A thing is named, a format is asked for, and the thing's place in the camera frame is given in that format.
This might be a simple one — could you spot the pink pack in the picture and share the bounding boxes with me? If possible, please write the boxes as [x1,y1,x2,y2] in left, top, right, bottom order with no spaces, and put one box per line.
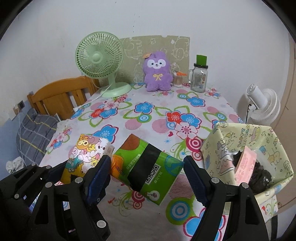
[235,146,257,186]

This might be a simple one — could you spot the black plastic bag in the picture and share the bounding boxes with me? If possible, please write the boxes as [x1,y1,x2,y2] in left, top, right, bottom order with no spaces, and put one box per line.
[232,149,274,194]

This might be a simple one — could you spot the cartoon print tissue pack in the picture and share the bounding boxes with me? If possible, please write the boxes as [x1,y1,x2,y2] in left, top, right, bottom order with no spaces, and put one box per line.
[60,134,114,184]

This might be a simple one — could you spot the yellow cartoon storage box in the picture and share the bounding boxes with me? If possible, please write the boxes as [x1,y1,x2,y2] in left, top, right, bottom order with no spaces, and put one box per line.
[201,123,294,220]

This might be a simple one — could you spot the green orange tissue pack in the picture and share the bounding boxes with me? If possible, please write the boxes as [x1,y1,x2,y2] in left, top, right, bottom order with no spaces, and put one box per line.
[110,134,184,205]

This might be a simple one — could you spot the crumpled white cloth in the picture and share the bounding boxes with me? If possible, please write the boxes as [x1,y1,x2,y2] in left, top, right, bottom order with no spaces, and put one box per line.
[6,157,25,174]

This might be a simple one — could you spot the grey plaid pillow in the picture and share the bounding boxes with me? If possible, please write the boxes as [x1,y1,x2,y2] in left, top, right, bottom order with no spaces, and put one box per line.
[16,108,59,166]

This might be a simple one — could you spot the beige door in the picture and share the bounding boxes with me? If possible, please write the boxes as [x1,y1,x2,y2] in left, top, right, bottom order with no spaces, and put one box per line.
[273,37,295,213]

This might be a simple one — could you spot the white standing fan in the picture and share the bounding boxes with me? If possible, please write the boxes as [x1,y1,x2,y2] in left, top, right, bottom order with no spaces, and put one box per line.
[237,84,280,126]

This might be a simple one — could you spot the glass jar with green lid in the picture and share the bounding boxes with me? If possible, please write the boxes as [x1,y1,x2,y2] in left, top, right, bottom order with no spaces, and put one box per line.
[188,55,208,93]

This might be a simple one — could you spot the toothpick jar with orange lid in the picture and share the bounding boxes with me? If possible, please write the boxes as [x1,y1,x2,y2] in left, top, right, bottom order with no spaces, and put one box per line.
[173,71,188,87]

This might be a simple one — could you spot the purple plush toy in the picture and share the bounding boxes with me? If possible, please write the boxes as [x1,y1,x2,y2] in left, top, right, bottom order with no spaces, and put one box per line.
[142,51,173,92]

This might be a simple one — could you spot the green desk fan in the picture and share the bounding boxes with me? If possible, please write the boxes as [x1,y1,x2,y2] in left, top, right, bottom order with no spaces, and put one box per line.
[75,32,132,98]

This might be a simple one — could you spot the wall power socket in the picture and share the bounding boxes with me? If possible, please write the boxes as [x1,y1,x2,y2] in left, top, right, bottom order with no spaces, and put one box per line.
[18,101,25,111]

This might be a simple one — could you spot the white fan power cable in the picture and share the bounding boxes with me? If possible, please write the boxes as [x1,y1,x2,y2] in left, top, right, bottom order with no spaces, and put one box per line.
[72,79,114,114]

